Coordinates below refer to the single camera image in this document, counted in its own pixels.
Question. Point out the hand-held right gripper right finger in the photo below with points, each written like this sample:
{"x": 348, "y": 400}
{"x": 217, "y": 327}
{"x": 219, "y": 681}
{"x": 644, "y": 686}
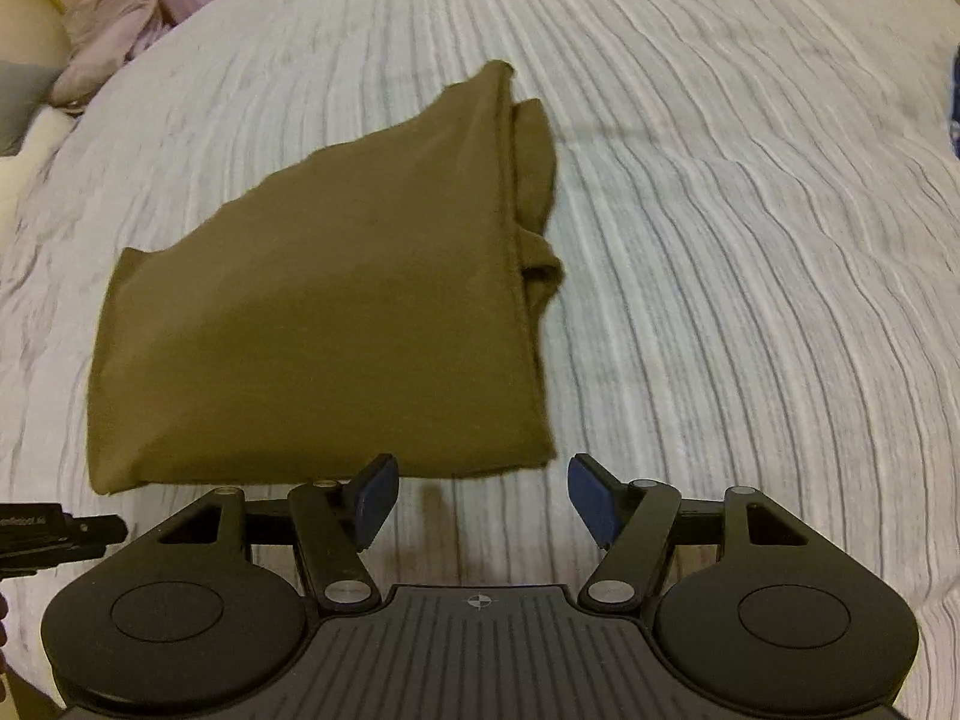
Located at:
{"x": 591, "y": 499}

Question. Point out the blue patterned cloth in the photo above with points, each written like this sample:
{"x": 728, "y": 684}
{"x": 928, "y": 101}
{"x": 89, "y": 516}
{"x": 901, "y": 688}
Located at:
{"x": 955, "y": 105}

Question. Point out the brown long sleeve shirt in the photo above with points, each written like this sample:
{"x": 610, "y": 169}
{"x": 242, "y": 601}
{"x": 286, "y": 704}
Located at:
{"x": 315, "y": 330}

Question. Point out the cream pillow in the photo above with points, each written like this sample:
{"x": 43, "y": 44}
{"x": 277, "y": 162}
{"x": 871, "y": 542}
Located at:
{"x": 30, "y": 165}

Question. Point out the white striped bed blanket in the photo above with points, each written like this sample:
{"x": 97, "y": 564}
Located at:
{"x": 750, "y": 277}

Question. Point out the pink crumpled cloth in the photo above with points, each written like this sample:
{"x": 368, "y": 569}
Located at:
{"x": 105, "y": 45}

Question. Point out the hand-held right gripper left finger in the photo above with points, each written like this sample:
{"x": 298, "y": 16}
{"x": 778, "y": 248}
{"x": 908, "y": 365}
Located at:
{"x": 379, "y": 499}

